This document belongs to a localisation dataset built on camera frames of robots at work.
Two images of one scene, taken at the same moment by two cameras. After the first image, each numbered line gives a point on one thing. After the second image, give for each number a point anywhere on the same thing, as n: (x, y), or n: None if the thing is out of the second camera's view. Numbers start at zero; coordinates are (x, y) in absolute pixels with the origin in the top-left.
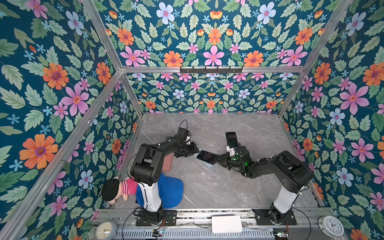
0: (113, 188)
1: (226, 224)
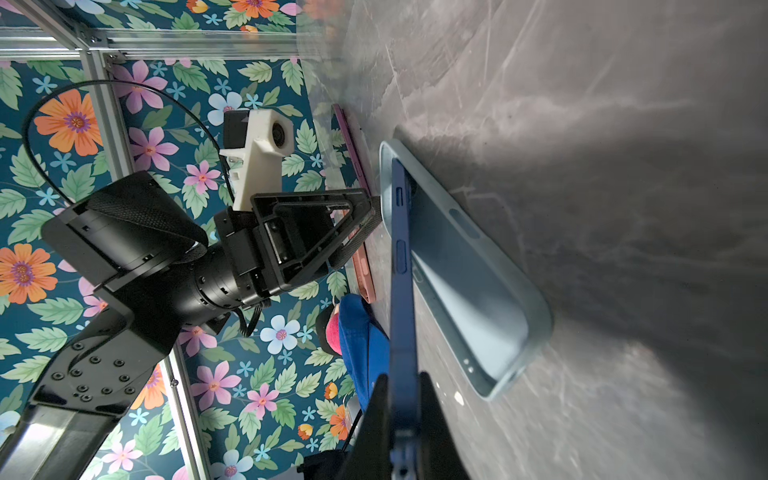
0: (328, 326)
1: None
